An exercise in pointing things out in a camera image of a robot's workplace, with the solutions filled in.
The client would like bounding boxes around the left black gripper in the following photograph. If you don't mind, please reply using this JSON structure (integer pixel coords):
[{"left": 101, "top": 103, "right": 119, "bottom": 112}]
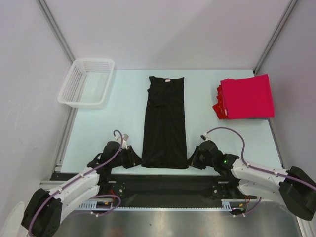
[{"left": 110, "top": 145, "right": 145, "bottom": 169}]

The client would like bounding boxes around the black t shirt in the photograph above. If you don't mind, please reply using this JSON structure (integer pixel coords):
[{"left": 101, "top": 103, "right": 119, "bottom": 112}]
[{"left": 142, "top": 76, "right": 188, "bottom": 169}]

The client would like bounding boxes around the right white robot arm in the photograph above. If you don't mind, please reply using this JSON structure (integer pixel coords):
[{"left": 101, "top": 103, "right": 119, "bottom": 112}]
[{"left": 188, "top": 140, "right": 316, "bottom": 221}]

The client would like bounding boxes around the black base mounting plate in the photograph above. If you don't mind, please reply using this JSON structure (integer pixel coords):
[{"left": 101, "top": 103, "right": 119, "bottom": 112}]
[{"left": 49, "top": 173, "right": 247, "bottom": 208}]

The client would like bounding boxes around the red folded t shirt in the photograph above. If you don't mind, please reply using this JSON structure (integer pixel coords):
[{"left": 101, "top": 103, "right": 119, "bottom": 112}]
[{"left": 212, "top": 85, "right": 228, "bottom": 119}]

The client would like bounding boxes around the pink folded t shirt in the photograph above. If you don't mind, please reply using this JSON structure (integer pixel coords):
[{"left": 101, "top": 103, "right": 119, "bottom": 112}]
[{"left": 220, "top": 74, "right": 275, "bottom": 119}]

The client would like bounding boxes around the white plastic basket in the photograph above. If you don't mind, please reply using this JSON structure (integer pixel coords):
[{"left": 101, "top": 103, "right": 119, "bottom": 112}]
[{"left": 57, "top": 58, "right": 115, "bottom": 109}]

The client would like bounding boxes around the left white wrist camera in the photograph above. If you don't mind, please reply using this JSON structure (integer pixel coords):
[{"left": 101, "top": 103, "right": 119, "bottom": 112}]
[{"left": 115, "top": 134, "right": 129, "bottom": 149}]

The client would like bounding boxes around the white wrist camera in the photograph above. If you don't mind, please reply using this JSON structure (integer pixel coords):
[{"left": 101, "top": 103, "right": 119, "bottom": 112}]
[
  {"left": 115, "top": 134, "right": 129, "bottom": 149},
  {"left": 200, "top": 133, "right": 211, "bottom": 141}
]

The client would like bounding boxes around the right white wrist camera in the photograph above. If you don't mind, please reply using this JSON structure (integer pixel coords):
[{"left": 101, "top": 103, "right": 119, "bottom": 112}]
[{"left": 200, "top": 133, "right": 211, "bottom": 141}]

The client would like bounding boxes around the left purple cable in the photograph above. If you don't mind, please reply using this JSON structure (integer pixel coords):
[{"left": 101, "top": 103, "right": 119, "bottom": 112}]
[{"left": 28, "top": 130, "right": 124, "bottom": 237}]

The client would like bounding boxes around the purple cable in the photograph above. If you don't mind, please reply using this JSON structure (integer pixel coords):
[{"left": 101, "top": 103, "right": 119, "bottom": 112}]
[
  {"left": 204, "top": 126, "right": 316, "bottom": 218},
  {"left": 28, "top": 130, "right": 124, "bottom": 237}
]

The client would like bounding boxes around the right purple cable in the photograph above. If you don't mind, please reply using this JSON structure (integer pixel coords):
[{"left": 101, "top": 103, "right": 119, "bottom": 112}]
[{"left": 204, "top": 126, "right": 316, "bottom": 218}]

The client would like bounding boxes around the white slotted cable duct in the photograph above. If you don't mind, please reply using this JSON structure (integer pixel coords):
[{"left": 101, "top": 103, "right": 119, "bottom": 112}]
[{"left": 75, "top": 196, "right": 247, "bottom": 212}]

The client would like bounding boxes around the aluminium front rail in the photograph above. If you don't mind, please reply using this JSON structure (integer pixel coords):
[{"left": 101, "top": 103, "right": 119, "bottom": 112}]
[{"left": 30, "top": 181, "right": 76, "bottom": 202}]

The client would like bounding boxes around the right aluminium frame post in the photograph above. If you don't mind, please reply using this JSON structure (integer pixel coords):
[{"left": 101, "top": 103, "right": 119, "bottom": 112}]
[{"left": 252, "top": 0, "right": 300, "bottom": 76}]

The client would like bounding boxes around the aluminium frame post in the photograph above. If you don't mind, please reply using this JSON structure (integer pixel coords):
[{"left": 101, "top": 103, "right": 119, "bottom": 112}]
[
  {"left": 36, "top": 0, "right": 76, "bottom": 64},
  {"left": 252, "top": 0, "right": 300, "bottom": 76}
]

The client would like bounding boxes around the left aluminium frame post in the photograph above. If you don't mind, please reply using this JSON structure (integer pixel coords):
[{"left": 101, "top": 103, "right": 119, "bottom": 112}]
[{"left": 36, "top": 0, "right": 76, "bottom": 64}]

